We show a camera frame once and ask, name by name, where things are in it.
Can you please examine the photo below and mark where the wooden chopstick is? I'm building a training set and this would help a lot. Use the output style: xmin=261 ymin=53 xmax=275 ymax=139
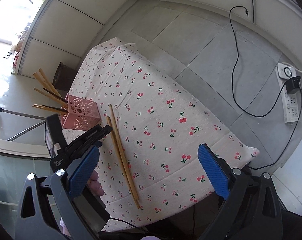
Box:
xmin=33 ymin=73 xmax=64 ymax=102
xmin=109 ymin=104 xmax=143 ymax=210
xmin=38 ymin=68 xmax=67 ymax=102
xmin=32 ymin=104 xmax=66 ymax=113
xmin=33 ymin=88 xmax=66 ymax=105
xmin=106 ymin=116 xmax=141 ymax=208

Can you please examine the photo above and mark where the metal pole with black end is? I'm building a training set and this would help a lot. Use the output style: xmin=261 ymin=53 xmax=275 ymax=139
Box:
xmin=0 ymin=106 xmax=47 ymax=119

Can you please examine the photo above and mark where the black cable with loose end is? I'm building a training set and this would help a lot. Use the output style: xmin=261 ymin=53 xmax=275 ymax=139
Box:
xmin=229 ymin=6 xmax=290 ymax=117

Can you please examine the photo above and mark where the pink perforated plastic basket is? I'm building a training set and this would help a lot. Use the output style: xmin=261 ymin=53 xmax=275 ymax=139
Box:
xmin=60 ymin=94 xmax=101 ymax=131

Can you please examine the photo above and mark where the black chopstick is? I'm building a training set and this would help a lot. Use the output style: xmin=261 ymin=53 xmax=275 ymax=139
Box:
xmin=42 ymin=105 xmax=67 ymax=112
xmin=42 ymin=88 xmax=68 ymax=104

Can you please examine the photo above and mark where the cherry print tablecloth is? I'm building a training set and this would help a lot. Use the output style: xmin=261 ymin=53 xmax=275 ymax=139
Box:
xmin=62 ymin=37 xmax=260 ymax=233

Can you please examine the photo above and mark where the white power strip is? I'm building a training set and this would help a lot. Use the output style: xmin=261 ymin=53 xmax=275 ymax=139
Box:
xmin=276 ymin=63 xmax=302 ymax=123

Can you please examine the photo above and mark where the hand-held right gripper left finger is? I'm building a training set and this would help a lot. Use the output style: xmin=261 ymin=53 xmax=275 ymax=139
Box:
xmin=15 ymin=144 xmax=101 ymax=240

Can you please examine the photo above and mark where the black charger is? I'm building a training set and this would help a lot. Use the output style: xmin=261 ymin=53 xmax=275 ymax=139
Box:
xmin=285 ymin=76 xmax=302 ymax=95

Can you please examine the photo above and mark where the brown trash bin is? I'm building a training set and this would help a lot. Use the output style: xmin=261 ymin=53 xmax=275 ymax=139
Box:
xmin=52 ymin=62 xmax=79 ymax=92

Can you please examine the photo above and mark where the person's left hand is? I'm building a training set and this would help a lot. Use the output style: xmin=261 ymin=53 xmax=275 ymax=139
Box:
xmin=87 ymin=171 xmax=105 ymax=197

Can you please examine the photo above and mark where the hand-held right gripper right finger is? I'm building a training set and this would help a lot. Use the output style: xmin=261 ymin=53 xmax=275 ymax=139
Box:
xmin=197 ymin=143 xmax=283 ymax=240

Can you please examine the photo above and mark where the plain metal pole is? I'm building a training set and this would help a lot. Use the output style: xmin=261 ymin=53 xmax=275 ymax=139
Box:
xmin=7 ymin=120 xmax=46 ymax=141

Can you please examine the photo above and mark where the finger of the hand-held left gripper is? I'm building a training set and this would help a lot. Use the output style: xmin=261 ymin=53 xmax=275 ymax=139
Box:
xmin=97 ymin=124 xmax=114 ymax=142

